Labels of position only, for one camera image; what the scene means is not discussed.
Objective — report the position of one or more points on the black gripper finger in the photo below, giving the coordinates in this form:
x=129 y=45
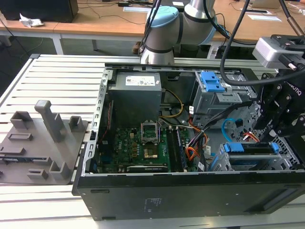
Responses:
x=290 y=126
x=264 y=124

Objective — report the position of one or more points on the hard disk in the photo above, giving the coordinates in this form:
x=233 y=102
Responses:
x=234 y=148

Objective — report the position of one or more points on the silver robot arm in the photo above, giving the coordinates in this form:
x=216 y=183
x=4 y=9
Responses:
x=164 y=26

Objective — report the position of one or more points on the grey metal disk bay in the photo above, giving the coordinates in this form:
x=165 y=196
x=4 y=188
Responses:
x=262 y=157

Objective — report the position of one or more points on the black RAM slot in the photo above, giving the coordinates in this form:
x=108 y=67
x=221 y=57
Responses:
x=172 y=150

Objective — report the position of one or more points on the grey metal drive cage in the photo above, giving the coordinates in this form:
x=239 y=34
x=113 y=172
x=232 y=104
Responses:
x=209 y=102

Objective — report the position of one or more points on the blue plastic drive latch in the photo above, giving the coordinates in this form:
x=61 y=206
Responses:
x=212 y=83

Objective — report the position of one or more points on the light wooden desk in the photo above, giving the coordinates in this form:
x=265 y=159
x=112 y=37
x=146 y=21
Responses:
x=107 y=23
x=262 y=31
x=14 y=26

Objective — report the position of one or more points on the white paper sheet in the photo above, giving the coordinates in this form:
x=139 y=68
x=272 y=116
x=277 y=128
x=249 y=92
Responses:
x=135 y=9
x=264 y=18

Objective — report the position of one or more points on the RAM stick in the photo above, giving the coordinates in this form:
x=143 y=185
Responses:
x=181 y=150

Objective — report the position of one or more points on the white power strip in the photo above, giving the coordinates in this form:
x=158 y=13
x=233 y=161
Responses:
x=212 y=53

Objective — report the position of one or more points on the white sheet with black strip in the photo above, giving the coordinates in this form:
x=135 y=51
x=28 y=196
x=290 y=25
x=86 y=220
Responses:
x=257 y=11

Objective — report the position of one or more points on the silver laptop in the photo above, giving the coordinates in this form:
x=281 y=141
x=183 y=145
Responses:
x=264 y=3

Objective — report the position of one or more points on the black PC case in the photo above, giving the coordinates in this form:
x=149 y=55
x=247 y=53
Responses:
x=166 y=198

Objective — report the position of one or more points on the black expansion card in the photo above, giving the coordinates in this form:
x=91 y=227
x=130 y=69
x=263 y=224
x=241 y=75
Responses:
x=147 y=169

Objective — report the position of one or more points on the grey power supply unit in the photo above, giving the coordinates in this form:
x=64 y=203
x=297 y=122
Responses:
x=135 y=100

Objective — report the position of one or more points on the green motherboard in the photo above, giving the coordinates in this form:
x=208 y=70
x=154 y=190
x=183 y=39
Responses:
x=126 y=148

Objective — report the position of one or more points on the black power adaptor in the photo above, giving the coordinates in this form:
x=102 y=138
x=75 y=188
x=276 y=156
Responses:
x=124 y=4

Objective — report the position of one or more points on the grey plastic parts rack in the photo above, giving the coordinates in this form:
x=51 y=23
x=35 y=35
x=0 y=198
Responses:
x=35 y=148

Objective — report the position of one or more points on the black box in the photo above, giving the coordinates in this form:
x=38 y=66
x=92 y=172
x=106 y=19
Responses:
x=38 y=9

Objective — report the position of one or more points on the crumpled white paper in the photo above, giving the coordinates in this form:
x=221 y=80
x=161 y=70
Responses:
x=29 y=22

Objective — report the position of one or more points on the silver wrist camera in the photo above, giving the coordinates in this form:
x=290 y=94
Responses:
x=267 y=51

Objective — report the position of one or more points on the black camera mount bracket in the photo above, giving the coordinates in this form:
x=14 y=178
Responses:
x=286 y=39

